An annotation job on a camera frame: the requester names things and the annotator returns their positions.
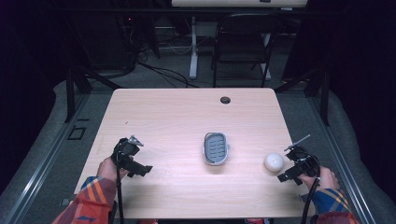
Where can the grey soap dish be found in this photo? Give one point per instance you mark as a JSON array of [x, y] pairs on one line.
[[215, 148]]

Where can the black folding chair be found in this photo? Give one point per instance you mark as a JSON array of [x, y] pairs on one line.
[[246, 40]]

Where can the black table grommet hole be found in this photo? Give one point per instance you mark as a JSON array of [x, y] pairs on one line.
[[225, 100]]

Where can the person's right hand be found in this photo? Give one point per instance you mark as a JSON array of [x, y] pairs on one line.
[[325, 180]]

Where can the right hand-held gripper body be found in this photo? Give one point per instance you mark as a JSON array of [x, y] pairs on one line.
[[301, 158]]

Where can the white round soap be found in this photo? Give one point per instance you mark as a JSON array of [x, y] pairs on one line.
[[274, 162]]

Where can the aluminium floor rail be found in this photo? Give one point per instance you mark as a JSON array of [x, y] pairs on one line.
[[342, 161], [40, 174]]

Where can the person's left hand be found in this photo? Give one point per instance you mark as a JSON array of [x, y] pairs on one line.
[[107, 169]]

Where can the black metal frame stand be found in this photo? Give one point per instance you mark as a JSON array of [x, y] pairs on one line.
[[325, 93], [70, 93]]

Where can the white desk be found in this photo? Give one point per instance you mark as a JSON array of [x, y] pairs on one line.
[[193, 46]]

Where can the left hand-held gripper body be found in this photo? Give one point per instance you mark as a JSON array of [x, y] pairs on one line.
[[124, 151]]

